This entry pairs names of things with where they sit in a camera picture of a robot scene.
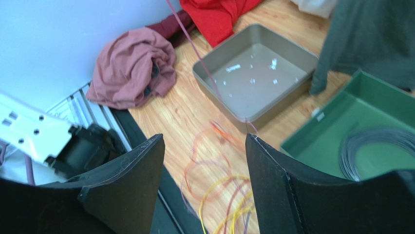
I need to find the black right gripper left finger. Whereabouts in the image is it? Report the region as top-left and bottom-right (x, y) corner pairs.
(0, 133), (166, 234)

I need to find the olive green hanging garment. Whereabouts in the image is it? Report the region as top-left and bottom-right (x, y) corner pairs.
(309, 0), (415, 95)

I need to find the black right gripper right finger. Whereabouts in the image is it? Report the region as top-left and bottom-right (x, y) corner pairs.
(245, 134), (415, 234)

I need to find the orange cable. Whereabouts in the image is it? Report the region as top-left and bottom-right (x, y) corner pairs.
(183, 120), (253, 203)

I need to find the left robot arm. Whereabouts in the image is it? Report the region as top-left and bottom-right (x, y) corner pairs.
(0, 87), (131, 185)

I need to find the red t-shirt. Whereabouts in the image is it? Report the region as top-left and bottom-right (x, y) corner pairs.
(179, 0), (263, 48)

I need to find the maroon cloth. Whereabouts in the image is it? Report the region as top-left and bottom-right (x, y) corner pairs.
(146, 10), (197, 48)

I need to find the white pink hanging garment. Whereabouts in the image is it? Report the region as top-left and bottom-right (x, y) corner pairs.
(291, 0), (338, 19)

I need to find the grey coiled cable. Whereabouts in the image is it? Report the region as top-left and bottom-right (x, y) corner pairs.
(339, 126), (415, 182)

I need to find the dusty pink crumpled cloth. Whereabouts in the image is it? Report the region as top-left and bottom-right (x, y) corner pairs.
(85, 28), (177, 110)

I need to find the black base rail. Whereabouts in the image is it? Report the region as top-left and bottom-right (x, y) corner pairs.
(111, 109), (203, 234)

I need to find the tan metal tray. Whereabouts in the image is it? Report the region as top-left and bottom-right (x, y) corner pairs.
(192, 24), (319, 134)

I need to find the green metal tray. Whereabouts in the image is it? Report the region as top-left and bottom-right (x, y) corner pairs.
(280, 71), (415, 181)

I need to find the pink cable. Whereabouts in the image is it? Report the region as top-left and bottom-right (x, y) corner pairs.
(166, 0), (260, 221)

